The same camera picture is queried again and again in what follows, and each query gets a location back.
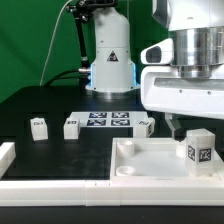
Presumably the black cable bundle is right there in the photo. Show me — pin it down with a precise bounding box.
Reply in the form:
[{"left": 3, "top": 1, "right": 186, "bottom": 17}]
[{"left": 44, "top": 68, "right": 92, "bottom": 88}]

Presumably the white square tabletop panel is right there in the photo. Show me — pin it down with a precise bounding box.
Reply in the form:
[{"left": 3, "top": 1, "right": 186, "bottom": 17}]
[{"left": 110, "top": 138, "right": 224, "bottom": 182}]

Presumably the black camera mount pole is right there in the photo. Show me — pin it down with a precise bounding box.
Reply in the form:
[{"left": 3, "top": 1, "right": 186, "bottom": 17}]
[{"left": 66, "top": 0, "right": 118, "bottom": 68}]

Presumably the white fiducial marker plate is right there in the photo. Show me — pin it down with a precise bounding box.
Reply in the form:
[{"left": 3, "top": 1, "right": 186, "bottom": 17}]
[{"left": 70, "top": 111, "right": 148, "bottom": 128}]

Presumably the white U-shaped fence frame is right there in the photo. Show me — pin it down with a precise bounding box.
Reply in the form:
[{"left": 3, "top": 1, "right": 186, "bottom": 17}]
[{"left": 0, "top": 142, "right": 224, "bottom": 206}]

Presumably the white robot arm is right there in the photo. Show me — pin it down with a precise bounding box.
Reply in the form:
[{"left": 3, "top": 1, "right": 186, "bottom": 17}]
[{"left": 88, "top": 0, "right": 224, "bottom": 119}]

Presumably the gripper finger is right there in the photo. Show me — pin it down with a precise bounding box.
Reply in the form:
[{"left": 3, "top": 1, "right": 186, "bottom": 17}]
[{"left": 165, "top": 113, "right": 184, "bottom": 140}]

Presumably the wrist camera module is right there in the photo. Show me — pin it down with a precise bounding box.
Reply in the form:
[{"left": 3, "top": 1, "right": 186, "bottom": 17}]
[{"left": 140, "top": 38, "right": 174, "bottom": 65}]

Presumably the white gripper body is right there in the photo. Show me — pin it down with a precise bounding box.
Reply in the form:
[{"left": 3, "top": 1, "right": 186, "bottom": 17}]
[{"left": 141, "top": 65, "right": 224, "bottom": 120}]

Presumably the white cable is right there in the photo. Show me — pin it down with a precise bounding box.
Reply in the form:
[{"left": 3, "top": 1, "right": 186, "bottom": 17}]
[{"left": 39, "top": 0, "right": 73, "bottom": 87}]

